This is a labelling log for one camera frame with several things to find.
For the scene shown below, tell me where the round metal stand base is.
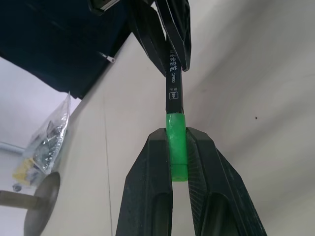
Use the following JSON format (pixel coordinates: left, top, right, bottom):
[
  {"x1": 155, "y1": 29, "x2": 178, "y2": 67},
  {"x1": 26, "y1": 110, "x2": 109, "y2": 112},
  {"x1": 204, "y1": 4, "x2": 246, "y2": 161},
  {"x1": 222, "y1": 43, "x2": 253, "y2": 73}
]
[{"x1": 23, "y1": 172, "x2": 61, "y2": 236}]

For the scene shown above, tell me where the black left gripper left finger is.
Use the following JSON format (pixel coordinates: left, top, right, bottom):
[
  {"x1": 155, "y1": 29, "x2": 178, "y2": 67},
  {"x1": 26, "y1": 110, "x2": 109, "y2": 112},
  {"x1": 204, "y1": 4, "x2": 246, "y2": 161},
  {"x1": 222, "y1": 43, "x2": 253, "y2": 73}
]
[{"x1": 115, "y1": 128, "x2": 173, "y2": 236}]

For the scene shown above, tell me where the grey metal stand pole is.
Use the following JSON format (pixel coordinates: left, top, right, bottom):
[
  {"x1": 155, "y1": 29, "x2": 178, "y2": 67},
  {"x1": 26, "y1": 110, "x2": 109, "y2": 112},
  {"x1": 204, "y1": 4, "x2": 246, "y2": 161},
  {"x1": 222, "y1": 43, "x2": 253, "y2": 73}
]
[{"x1": 0, "y1": 190, "x2": 40, "y2": 210}]

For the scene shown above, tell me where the grey metal bolt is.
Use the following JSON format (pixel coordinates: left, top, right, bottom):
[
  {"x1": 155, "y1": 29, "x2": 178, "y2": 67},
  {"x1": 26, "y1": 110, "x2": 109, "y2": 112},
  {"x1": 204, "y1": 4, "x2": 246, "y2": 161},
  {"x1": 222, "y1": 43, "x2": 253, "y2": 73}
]
[{"x1": 0, "y1": 142, "x2": 25, "y2": 156}]

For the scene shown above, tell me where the clear plastic bag of hardware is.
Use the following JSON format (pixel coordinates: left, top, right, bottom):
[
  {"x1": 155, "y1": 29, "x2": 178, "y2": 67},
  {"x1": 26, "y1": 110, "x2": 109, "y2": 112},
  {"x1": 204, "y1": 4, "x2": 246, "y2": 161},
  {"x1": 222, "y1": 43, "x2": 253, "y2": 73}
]
[{"x1": 12, "y1": 91, "x2": 72, "y2": 185}]

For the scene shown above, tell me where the green marker cap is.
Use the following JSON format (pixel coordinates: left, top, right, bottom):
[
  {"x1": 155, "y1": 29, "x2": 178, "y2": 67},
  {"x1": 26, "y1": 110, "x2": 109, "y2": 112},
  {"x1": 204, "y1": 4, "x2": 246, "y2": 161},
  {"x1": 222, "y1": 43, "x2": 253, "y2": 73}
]
[{"x1": 165, "y1": 112, "x2": 189, "y2": 183}]

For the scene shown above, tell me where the black marker with white print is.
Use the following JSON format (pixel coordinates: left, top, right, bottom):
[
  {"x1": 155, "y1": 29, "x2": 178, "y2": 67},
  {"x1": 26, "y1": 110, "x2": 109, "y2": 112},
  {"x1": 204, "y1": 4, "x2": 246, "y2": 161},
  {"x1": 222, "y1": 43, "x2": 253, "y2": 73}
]
[{"x1": 161, "y1": 31, "x2": 185, "y2": 115}]

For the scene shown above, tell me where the black fabric bag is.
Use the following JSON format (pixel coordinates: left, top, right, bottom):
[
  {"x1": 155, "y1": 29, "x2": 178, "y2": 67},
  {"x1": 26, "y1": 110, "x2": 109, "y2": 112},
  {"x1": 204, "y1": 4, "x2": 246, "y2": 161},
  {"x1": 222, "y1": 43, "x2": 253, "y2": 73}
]
[{"x1": 0, "y1": 0, "x2": 135, "y2": 100}]

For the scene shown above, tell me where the silver zipper pull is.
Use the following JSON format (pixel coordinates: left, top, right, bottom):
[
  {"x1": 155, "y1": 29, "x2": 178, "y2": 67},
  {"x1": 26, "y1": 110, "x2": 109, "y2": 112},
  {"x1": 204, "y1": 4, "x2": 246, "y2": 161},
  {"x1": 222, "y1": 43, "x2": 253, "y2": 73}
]
[{"x1": 98, "y1": 51, "x2": 117, "y2": 64}]

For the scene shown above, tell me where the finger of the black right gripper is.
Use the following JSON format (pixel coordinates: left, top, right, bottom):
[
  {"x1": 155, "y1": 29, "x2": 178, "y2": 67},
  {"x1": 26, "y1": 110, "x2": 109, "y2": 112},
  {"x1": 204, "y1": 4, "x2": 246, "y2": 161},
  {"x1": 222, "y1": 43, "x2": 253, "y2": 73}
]
[
  {"x1": 127, "y1": 7, "x2": 168, "y2": 77},
  {"x1": 154, "y1": 0, "x2": 192, "y2": 72}
]

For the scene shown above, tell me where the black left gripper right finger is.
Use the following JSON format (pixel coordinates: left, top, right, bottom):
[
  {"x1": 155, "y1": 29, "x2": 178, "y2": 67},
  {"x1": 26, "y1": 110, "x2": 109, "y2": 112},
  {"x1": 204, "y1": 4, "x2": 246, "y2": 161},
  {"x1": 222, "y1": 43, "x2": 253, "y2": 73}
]
[{"x1": 186, "y1": 127, "x2": 268, "y2": 236}]

